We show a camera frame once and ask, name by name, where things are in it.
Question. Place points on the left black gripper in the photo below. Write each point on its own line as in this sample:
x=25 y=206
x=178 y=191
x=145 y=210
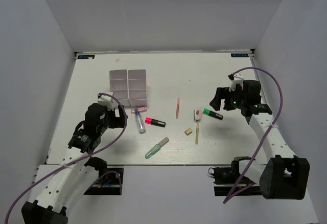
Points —
x=117 y=121

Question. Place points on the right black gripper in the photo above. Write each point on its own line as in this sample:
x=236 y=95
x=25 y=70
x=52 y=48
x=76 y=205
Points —
x=220 y=94

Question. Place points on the blue cap clear glue bottle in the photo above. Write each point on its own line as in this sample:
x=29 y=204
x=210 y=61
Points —
x=139 y=122

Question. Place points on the pink correction tape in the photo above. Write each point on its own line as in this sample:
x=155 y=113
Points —
x=139 y=109

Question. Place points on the green cap black highlighter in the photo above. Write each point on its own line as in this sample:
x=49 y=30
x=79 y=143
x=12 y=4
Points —
x=212 y=114

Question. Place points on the pink cap black highlighter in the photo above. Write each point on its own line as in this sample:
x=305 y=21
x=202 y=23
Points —
x=155 y=122

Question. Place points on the pink white mini stapler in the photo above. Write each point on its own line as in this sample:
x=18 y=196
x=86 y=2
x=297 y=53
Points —
x=197 y=114

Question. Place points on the green correction tape cap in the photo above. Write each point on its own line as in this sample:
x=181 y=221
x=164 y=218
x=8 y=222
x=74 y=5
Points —
x=152 y=151

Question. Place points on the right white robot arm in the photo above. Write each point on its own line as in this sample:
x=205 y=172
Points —
x=284 y=175

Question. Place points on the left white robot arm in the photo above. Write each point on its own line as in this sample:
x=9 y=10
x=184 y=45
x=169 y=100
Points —
x=80 y=167

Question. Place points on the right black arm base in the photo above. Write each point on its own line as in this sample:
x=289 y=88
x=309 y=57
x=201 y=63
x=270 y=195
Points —
x=225 y=176

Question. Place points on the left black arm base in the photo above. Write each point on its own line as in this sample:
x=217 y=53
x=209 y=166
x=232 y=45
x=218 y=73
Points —
x=110 y=184

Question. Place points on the right blue table label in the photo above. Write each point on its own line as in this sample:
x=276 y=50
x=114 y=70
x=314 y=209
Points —
x=239 y=55

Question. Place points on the blue table label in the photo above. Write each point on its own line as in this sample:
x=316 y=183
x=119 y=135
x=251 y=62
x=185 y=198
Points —
x=85 y=56
x=239 y=55

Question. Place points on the yellow highlighter pen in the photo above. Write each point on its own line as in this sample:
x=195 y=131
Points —
x=197 y=133

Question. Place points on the orange highlighter pen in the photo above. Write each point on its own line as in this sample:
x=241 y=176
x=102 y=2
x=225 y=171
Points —
x=177 y=108

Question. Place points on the left white compartment organizer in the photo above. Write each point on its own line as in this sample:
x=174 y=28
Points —
x=118 y=84

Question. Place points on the white compartment organizer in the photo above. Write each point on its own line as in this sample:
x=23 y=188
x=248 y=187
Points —
x=118 y=84
x=137 y=87

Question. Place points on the right white compartment organizer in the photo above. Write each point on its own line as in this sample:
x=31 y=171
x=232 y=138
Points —
x=137 y=87

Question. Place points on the small tan eraser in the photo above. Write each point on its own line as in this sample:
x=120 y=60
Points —
x=188 y=131

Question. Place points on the left blue table label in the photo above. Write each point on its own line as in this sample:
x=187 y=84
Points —
x=85 y=56

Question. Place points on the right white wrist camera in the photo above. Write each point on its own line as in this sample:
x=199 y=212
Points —
x=235 y=78

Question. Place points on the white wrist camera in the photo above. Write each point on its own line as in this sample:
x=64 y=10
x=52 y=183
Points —
x=106 y=100
x=235 y=78

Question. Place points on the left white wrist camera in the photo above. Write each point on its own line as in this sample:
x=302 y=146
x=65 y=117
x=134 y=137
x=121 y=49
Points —
x=106 y=100

